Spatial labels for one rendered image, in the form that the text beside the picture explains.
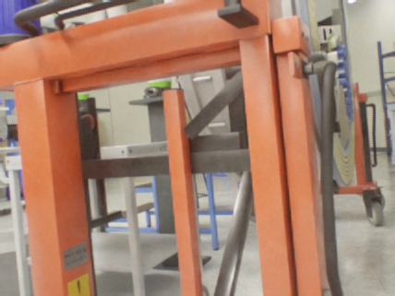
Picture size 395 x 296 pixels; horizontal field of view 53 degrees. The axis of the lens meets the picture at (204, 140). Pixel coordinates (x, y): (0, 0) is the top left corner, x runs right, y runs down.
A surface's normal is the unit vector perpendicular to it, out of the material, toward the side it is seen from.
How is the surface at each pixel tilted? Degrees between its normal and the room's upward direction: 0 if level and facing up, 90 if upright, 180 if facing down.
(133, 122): 90
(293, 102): 90
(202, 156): 90
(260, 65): 90
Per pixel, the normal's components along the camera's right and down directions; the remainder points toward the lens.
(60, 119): 0.90, -0.08
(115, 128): 0.25, -0.01
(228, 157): -0.42, 0.05
